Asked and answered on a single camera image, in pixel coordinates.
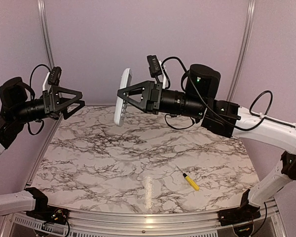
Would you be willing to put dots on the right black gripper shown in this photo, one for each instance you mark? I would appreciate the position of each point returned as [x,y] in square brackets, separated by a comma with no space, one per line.
[146,104]

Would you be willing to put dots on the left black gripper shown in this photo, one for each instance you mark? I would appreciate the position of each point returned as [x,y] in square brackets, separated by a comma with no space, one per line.
[52,101]

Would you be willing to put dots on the yellow handled screwdriver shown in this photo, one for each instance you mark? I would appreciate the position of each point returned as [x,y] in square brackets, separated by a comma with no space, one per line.
[189,180]

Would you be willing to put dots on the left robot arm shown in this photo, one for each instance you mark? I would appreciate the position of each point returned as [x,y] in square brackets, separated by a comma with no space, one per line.
[17,111]

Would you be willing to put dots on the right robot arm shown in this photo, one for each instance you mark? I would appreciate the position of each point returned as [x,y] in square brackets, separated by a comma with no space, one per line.
[197,101]

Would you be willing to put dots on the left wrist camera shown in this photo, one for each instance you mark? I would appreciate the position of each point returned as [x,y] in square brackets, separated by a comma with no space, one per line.
[52,78]

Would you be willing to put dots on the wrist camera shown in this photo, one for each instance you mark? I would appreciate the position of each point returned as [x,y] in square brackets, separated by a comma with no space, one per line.
[157,71]
[52,78]

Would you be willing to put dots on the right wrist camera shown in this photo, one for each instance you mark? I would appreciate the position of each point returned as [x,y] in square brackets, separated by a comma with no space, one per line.
[157,71]

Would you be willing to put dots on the left aluminium frame post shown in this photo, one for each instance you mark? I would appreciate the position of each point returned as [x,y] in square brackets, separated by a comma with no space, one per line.
[45,32]

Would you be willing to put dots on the aluminium frame post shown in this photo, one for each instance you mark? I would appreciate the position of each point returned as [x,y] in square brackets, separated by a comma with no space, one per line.
[249,21]
[45,32]

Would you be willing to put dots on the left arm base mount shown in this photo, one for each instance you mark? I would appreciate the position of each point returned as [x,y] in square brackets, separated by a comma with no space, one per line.
[47,213]

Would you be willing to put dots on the front aluminium rail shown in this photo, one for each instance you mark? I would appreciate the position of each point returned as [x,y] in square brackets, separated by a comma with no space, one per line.
[191,224]

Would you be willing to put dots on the right aluminium frame post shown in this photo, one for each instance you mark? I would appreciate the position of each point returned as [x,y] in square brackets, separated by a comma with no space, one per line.
[249,21]

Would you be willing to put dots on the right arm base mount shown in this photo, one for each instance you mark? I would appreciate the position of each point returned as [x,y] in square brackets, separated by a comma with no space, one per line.
[245,212]

